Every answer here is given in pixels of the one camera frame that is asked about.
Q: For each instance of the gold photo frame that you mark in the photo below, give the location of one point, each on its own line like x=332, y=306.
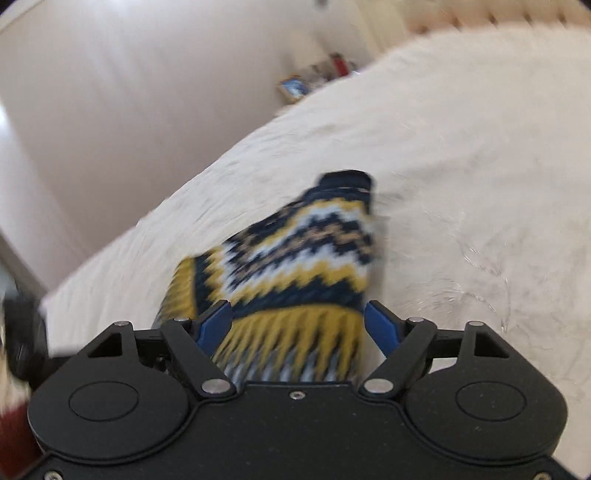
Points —
x=292, y=88

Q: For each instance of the cream tufted headboard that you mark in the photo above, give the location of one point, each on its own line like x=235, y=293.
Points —
x=485, y=11

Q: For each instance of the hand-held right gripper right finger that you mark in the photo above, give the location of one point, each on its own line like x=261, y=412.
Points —
x=381, y=326

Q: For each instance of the red bottle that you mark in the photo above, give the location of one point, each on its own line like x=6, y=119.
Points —
x=338, y=63

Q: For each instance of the cream embroidered bedspread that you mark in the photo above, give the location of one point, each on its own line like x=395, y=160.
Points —
x=461, y=161

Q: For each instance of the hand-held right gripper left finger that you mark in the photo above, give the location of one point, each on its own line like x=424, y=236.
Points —
x=213, y=324

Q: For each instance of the navy yellow patterned knit sweater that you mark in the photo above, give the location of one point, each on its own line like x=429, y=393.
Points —
x=295, y=258

